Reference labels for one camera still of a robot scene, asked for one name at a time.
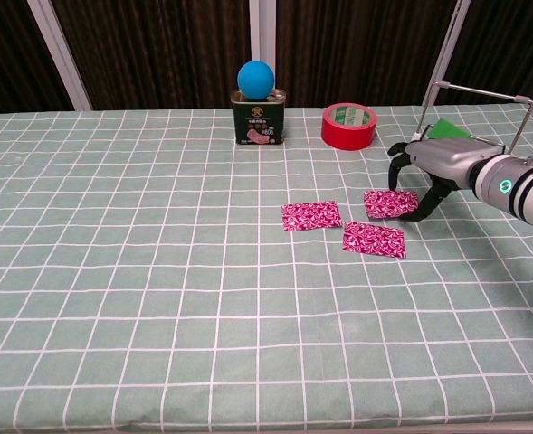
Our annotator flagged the dark green tin can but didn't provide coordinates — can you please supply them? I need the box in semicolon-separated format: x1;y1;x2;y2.
231;88;288;146

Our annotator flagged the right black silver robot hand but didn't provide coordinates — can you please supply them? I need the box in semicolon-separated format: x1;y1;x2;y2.
386;137;476;224

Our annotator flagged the metal wire stand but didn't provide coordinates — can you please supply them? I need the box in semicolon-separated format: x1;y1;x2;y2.
413;80;533;157

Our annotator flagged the green checked tablecloth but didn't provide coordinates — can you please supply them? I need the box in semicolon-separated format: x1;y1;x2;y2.
0;106;533;429

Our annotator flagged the white partition post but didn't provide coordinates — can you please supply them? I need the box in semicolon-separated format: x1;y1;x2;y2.
419;0;471;119
247;0;278;109
24;0;93;112

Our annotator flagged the dark brown curtain panel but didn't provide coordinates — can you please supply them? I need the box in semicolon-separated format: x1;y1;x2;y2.
274;0;457;109
444;0;533;108
0;0;75;115
50;0;252;111

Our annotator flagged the red tape roll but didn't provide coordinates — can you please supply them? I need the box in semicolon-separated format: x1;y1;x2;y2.
320;102;378;151

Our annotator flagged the blue ball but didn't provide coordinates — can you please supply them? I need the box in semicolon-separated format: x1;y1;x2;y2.
236;60;277;101

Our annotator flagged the pink patterned card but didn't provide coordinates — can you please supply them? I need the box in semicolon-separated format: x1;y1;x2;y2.
363;189;419;221
281;200;343;233
341;220;407;260

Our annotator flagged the green toy block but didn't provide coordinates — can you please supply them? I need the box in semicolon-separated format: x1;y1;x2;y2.
428;118;473;140

